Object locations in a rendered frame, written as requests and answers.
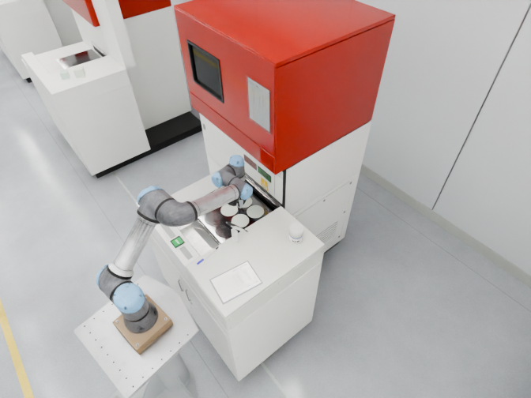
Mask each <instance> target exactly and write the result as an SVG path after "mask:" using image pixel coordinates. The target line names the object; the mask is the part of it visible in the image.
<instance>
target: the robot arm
mask: <svg viewBox="0 0 531 398"><path fill-rule="evenodd" d="M211 179H212V182H213V184H214V186H216V187H218V188H221V187H222V186H225V187H224V188H222V189H220V190H217V191H215V192H213V193H210V194H207V195H205V196H204V197H200V198H198V199H196V200H194V201H185V202H178V201H177V200H176V199H174V198H173V197H172V196H170V195H169V194H168V193H166V191H165V190H163V189H161V188H160V187H159V186H149V187H147V188H145V189H143V190H142V191H141V192H140V193H139V195H138V196H137V203H138V205H140V206H139V207H138V209H137V219H136V221H135V223H134V225H133V227H132V228H131V230H130V233H129V234H128V236H127V238H126V241H125V242H124V243H123V245H122V248H121V250H120V251H119V254H118V255H117V257H116V259H115V261H112V262H110V263H109V264H107V265H105V266H104V267H103V268H101V269H100V270H99V272H98V273H97V275H96V284H97V286H98V287H99V289H100V290H101V291H102V292H103V293H104V294H105V295H106V296H107V297H108V298H109V299H110V300H111V301H112V303H113V304H114V305H115V306H116V307H117V309H118V310H119V311H120V312H121V314H122V315H123V316H124V318H123V320H124V325H125V326H126V328H127V329H128V330H129V331H130V332H132V333H137V334H138V333H143V332H147V331H149V330H150V329H151V328H152V327H153V326H154V325H155V324H156V321H157V318H158V312H157V309H156V307H155V306H154V305H153V304H152V303H151V302H149V301H147V299H146V297H145V295H144V292H143V290H142V289H141V288H140V287H139V286H138V285H137V284H135V283H133V282H132V281H131V278H132V276H133V274H134V270H133V267H134V265H135V264H136V262H137V259H138V258H139V256H140V254H141V252H142V250H143V249H144V247H145V244H146V243H147V241H148V240H149V237H150V235H151V234H152V232H153V230H154V228H155V226H156V225H157V224H161V223H162V224H163V225H165V226H169V227H180V226H184V225H187V224H190V223H193V222H195V221H196V220H197V219H198V217H199V216H203V215H205V214H206V213H208V212H211V211H212V210H214V209H216V208H219V207H221V206H223V205H226V204H229V205H231V206H237V207H238V208H242V207H243V205H244V204H245V202H246V200H247V199H249V198H250V196H251V195H252V193H253V188H252V187H251V186H249V185H248V183H246V180H245V169H244V160H243V157H242V156H240V155H234V156H231V157H230V159H229V164H227V165H226V166H225V167H223V168H221V169H220V170H219V171H217V172H216V173H215V174H213V175H212V177H211Z"/></svg>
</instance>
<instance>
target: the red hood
mask: <svg viewBox="0 0 531 398"><path fill-rule="evenodd" d="M174 11H175V19H176V24H177V29H178V33H179V41H180V45H181V50H182V54H183V62H184V67H185V71H186V79H187V84H188V88H189V93H190V101H191V105H192V107H193V108H194V109H195V110H196V111H198V112H199V113H200V114H201V115H203V116H204V117H205V118H207V119H208V120H209V121H210V122H211V123H212V124H213V125H215V126H216V127H217V128H218V129H219V130H221V131H222V132H223V133H225V134H226V135H227V136H228V137H230V138H231V139H232V140H233V141H234V142H235V143H236V144H238V145H239V146H240V147H242V148H243V149H244V150H245V151H247V152H248V153H249V154H250V155H252V156H253V157H254V158H255V159H256V160H257V161H258V162H260V163H261V164H262V165H264V166H265V167H266V168H267V169H269V170H270V171H271V172H273V173H274V174H275V175H277V174H278V173H280V172H282V171H283V170H285V169H287V168H289V167H290V166H292V165H294V164H295V163H298V162H299V161H300V160H303V159H305V158H306V157H308V156H309V155H311V154H313V153H315V152H317V151H318V150H320V149H321V148H324V147H326V146H327V145H329V144H331V143H332V142H334V141H336V140H337V139H339V138H341V137H343V136H344V135H346V134H348V133H350V132H352V131H353V130H355V129H357V128H358V127H360V126H362V125H363V124H365V123H367V122H369V121H371V119H372V115H373V112H374V109H375V102H376V99H377V95H378V89H379V85H380V82H381V79H382V72H383V69H384V65H385V61H386V56H387V52H388V48H389V45H390V39H391V35H392V31H393V28H394V22H395V17H396V15H395V14H393V13H389V12H386V11H385V10H382V9H378V8H375V7H374V6H369V5H367V4H364V3H362V2H358V1H356V0H192V1H188V2H184V3H180V4H178V5H174Z"/></svg>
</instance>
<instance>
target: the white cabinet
mask: <svg viewBox="0 0 531 398"><path fill-rule="evenodd" d="M149 242H150V245H151V247H152V249H153V252H154V254H155V256H156V259H157V262H158V264H159V266H160V269H161V272H162V273H163V276H164V278H165V279H166V281H167V282H168V283H169V285H170V286H171V288H172V289H173V290H174V291H175V292H176V293H177V294H178V295H179V296H180V298H181V299H182V301H183V303H184V305H185V307H186V308H187V310H188V312H189V313H190V315H191V316H192V318H193V319H194V320H195V321H196V323H197V324H198V326H199V327H200V329H201V330H202V331H203V332H204V334H205V335H206V337H207V338H208V340H209V341H210V343H211V344H212V345H213V347H214V348H215V349H216V351H217V353H218V354H219V355H220V357H221V358H222V359H223V360H224V362H225V364H226V365H227V366H228V368H229V370H230V371H231V372H232V373H233V375H234V376H235V378H236V379H237V381H241V380H242V379H243V378H244V377H246V376H247V375H248V374H249V373H250V372H251V371H252V370H253V369H254V368H256V367H257V366H258V365H259V364H261V363H262V362H263V361H264V360H266V359H267V358H268V357H269V356H271V354H272V353H274V352H275V351H276V350H277V349H278V348H280V347H281V346H282V345H283V344H285V343H286V342H287V341H288V340H290V339H291V338H292V337H293V336H294V335H295V334H296V333H297V332H299V331H300V330H301V329H302V328H304V327H305V326H306V325H307V324H308V323H310V322H311V321H312V317H313V312H314V304H315V299H316V295H317V290H318V282H319V277H320V272H321V267H322V261H320V262H319V263H318V264H317V265H316V266H315V267H313V268H312V269H310V270H309V271H308V272H306V273H305V274H303V275H302V276H301V277H300V278H299V279H297V280H296V281H294V282H293V283H291V284H290V285H289V286H287V287H286V288H285V289H284V290H283V291H281V292H280V293H278V294H277V295H276V296H274V297H273V298H272V299H270V300H269V301H268V302H267V303H265V304H264V305H263V306H261V307H260V308H258V309H257V310H255V311H254V312H253V313H252V314H251V315H249V316H248V317H246V318H245V319H244V320H242V321H241V322H240V323H238V324H237V325H236V326H235V327H234V328H232V329H231V330H229V331H227V329H226V328H225V327H224V326H223V325H222V323H221V322H220V320H219V319H218V318H217V316H216V315H215V314H214V312H213V311H212V310H211V309H210V308H209V306H208V305H207V303H206V302H205V300H204V299H203V298H202V297H201V296H200V295H199V293H198V292H197V290H196V289H195V288H194V286H193V285H192V283H191V282H190V281H189V280H188V279H187V278H186V277H185V275H184V274H183V272H182V271H181V270H180V269H179V267H178V266H177V264H176V263H175V262H174V261H173V260H172V258H171V257H170V255H169V254H168V252H167V251H166V250H165V248H163V247H162V245H161V244H160V242H159V241H158V240H157V238H156V237H155V235H154V234H153V233H152V234H151V235H150V237H149Z"/></svg>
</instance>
